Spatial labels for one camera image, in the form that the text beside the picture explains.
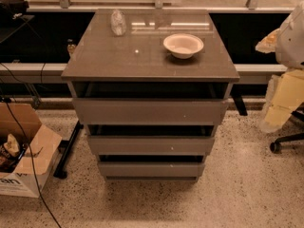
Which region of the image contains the black office chair base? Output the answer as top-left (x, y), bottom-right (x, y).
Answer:
top-left (269, 110), bottom-right (304, 154)

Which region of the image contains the black cable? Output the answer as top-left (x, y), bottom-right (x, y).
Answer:
top-left (0, 63), bottom-right (63, 228)

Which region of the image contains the snack bag in box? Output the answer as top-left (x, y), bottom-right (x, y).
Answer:
top-left (0, 134), bottom-right (21, 172)

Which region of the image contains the clear plastic bottle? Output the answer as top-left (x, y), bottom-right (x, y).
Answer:
top-left (110, 9), bottom-right (126, 36)

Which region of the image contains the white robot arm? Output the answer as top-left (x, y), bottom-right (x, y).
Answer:
top-left (256, 2), bottom-right (304, 133)

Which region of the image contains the white paper bowl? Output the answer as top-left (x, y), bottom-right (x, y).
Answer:
top-left (163, 33), bottom-right (204, 59)

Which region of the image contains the small yellow bottle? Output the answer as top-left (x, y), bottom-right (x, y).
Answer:
top-left (67, 39), bottom-right (76, 55)

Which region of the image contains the black table leg left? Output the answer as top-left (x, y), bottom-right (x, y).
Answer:
top-left (53, 122), bottom-right (83, 179)

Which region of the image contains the black table leg right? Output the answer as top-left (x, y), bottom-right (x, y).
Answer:
top-left (232, 94), bottom-right (248, 116)

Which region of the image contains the grey top drawer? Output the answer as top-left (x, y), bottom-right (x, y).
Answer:
top-left (72, 98), bottom-right (227, 125)

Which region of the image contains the grey middle drawer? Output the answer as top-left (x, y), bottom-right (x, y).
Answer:
top-left (87, 136), bottom-right (215, 155)

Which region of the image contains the grey drawer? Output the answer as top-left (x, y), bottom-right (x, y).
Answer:
top-left (72, 98), bottom-right (227, 125)
top-left (98, 162), bottom-right (204, 178)
top-left (87, 136), bottom-right (215, 155)

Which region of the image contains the black bag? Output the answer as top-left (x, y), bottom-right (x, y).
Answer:
top-left (0, 0), bottom-right (29, 21)

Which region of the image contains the black table leg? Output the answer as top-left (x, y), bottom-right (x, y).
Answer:
top-left (53, 122), bottom-right (83, 179)
top-left (232, 94), bottom-right (248, 116)

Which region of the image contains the grey bottom drawer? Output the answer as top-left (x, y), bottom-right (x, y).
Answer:
top-left (98, 162), bottom-right (204, 178)

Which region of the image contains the open cardboard box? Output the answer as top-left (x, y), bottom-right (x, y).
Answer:
top-left (0, 103), bottom-right (62, 198)

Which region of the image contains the grey drawer cabinet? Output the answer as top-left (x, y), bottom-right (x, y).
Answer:
top-left (62, 9), bottom-right (239, 181)

